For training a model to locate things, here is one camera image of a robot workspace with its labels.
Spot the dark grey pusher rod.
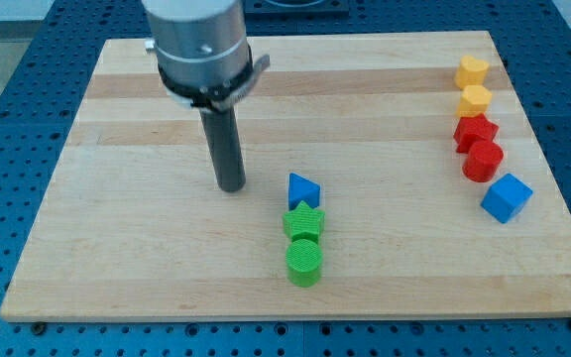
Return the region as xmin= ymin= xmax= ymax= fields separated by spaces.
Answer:
xmin=200 ymin=109 xmax=246 ymax=192

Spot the blue triangle block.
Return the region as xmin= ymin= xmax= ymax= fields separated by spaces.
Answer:
xmin=287 ymin=173 xmax=321 ymax=210

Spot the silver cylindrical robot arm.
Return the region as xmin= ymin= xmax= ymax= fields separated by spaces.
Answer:
xmin=142 ymin=0 xmax=271 ymax=192

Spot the green star block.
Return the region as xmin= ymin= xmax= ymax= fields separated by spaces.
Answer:
xmin=283 ymin=201 xmax=325 ymax=243

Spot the red star block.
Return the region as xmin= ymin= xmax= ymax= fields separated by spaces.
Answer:
xmin=453 ymin=114 xmax=499 ymax=154

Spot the dark mounting plate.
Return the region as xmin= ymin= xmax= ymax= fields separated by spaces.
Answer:
xmin=242 ymin=0 xmax=350 ymax=17

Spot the wooden board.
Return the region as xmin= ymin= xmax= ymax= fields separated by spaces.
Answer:
xmin=0 ymin=31 xmax=571 ymax=322

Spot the green cylinder block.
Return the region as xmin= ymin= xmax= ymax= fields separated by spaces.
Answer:
xmin=285 ymin=239 xmax=323 ymax=288

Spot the yellow hexagon block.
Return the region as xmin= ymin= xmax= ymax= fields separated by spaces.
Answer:
xmin=456 ymin=85 xmax=493 ymax=117

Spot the yellow heart block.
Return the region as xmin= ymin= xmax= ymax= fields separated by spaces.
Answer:
xmin=454 ymin=55 xmax=490 ymax=89

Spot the red cylinder block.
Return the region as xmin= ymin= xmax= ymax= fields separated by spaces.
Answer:
xmin=462 ymin=141 xmax=504 ymax=182

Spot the blue cube block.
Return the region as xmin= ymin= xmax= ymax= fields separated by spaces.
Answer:
xmin=480 ymin=174 xmax=533 ymax=223

